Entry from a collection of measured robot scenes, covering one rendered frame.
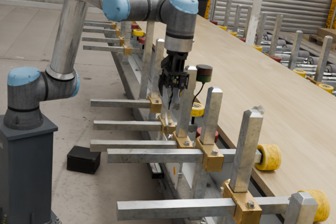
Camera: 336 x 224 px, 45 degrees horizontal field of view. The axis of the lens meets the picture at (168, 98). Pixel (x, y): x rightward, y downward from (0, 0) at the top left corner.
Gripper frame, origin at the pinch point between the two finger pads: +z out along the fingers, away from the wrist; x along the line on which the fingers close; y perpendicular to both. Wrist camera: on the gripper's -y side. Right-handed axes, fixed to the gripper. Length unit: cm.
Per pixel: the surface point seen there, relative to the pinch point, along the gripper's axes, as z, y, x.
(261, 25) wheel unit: -2, -170, 116
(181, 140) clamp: 13.5, 0.0, 6.5
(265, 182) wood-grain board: 10.4, 32.3, 23.1
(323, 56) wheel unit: -1, -83, 115
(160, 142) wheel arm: 14.5, -0.3, -1.1
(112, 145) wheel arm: 15.1, 0.9, -18.0
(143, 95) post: 26, -79, 8
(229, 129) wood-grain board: 10.5, -3.9, 25.9
